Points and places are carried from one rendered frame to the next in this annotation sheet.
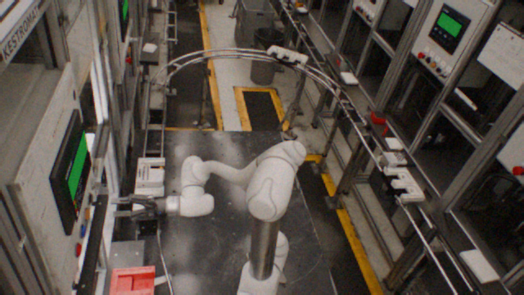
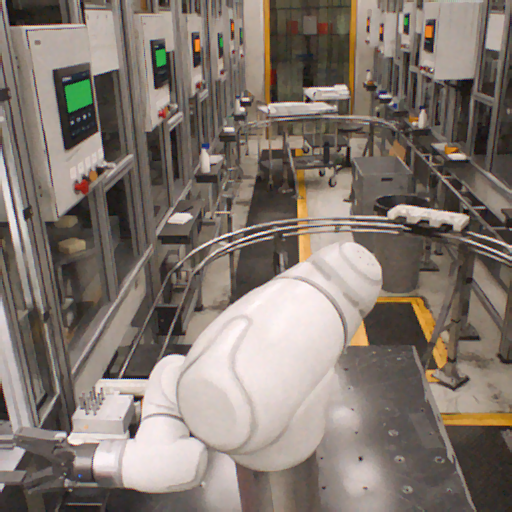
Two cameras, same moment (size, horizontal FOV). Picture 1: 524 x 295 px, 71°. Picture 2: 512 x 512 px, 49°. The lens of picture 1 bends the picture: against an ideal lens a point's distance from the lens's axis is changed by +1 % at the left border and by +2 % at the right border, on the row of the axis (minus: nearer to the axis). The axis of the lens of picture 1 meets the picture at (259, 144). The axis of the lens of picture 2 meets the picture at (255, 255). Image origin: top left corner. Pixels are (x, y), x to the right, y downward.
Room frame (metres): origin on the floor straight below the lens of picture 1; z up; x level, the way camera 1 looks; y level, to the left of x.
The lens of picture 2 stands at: (0.35, -0.26, 1.81)
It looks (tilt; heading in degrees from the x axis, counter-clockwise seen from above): 23 degrees down; 21
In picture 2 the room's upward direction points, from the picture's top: 2 degrees counter-clockwise
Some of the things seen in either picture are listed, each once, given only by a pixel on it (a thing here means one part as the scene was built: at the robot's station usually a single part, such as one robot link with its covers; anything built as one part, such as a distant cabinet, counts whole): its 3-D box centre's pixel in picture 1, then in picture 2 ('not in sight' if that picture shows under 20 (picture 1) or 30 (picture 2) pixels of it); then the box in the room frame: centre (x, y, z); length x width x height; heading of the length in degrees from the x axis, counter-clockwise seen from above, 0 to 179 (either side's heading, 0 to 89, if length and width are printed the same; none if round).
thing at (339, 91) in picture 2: not in sight; (327, 122); (7.87, 1.61, 0.48); 0.84 x 0.58 x 0.97; 25
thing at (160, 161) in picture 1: (150, 186); (107, 434); (1.28, 0.53, 0.84); 0.36 x 0.14 x 0.10; 17
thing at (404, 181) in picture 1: (397, 179); not in sight; (1.75, -0.90, 0.84); 0.37 x 0.14 x 0.10; 17
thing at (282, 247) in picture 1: (270, 251); not in sight; (1.03, -0.15, 0.85); 0.18 x 0.16 x 0.22; 170
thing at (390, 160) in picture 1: (395, 157); not in sight; (1.86, -0.86, 0.92); 0.13 x 0.10 x 0.09; 107
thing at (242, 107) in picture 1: (261, 110); (394, 333); (3.45, 0.06, 0.01); 1.00 x 0.55 x 0.01; 17
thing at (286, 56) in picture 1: (286, 57); (427, 222); (3.16, -0.09, 0.84); 0.37 x 0.14 x 0.10; 75
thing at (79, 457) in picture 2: (155, 206); (76, 461); (1.03, 0.40, 1.01); 0.09 x 0.07 x 0.08; 108
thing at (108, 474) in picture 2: (173, 206); (112, 462); (1.05, 0.33, 1.01); 0.09 x 0.06 x 0.09; 18
